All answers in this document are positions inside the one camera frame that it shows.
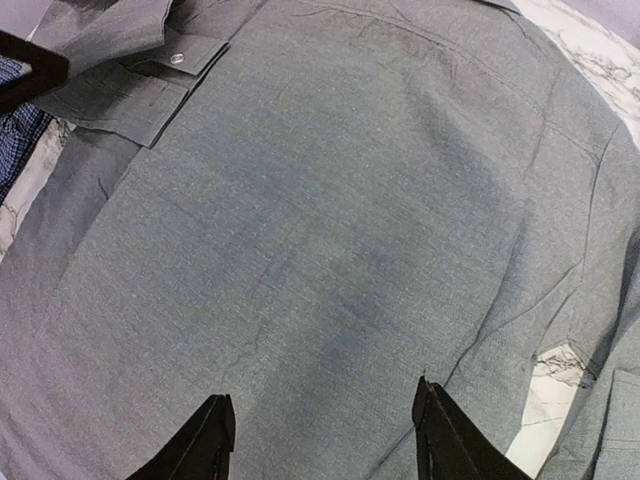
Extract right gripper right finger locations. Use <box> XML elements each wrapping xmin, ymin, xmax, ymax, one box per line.
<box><xmin>412</xmin><ymin>377</ymin><xmax>530</xmax><ymax>480</ymax></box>

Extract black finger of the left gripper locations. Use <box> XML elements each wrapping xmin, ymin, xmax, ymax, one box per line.
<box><xmin>1</xmin><ymin>31</ymin><xmax>69</xmax><ymax>115</ymax></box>

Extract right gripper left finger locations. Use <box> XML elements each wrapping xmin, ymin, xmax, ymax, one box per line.
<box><xmin>127</xmin><ymin>395</ymin><xmax>235</xmax><ymax>480</ymax></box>

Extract grey long sleeve shirt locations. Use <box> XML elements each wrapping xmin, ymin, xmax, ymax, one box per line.
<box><xmin>1</xmin><ymin>1</ymin><xmax>639</xmax><ymax>479</ymax></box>

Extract folded blue checkered shirt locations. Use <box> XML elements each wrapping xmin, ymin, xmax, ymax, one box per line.
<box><xmin>0</xmin><ymin>52</ymin><xmax>54</xmax><ymax>201</ymax></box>

